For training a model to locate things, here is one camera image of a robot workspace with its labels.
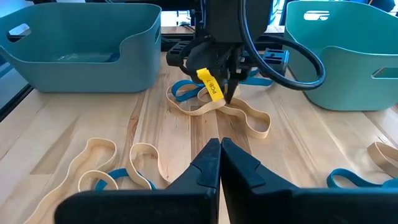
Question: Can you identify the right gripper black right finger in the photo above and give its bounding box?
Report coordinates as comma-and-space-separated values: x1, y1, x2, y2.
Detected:
220, 137, 398, 224

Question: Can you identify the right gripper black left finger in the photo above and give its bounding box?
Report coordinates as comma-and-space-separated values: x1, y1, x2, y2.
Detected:
54, 138, 222, 224

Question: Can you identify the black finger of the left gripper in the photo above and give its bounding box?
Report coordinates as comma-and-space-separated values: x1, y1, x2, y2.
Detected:
233, 49, 249, 82
224, 77, 237, 105

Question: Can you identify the blue rubber band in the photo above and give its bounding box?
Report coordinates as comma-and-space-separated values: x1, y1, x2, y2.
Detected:
94, 167, 157, 191
170, 76, 274, 103
326, 167, 398, 189

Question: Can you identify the teal green plastic basket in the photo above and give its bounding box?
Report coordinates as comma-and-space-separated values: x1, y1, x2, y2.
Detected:
284, 0, 398, 112

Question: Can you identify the grey-blue plastic basket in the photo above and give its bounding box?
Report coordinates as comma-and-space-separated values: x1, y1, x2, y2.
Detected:
0, 2, 163, 94

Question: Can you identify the yellow cable tag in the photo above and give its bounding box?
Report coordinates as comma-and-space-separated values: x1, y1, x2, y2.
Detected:
196, 67, 225, 103

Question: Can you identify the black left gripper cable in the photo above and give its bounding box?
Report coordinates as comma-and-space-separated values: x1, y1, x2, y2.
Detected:
238, 0, 327, 91

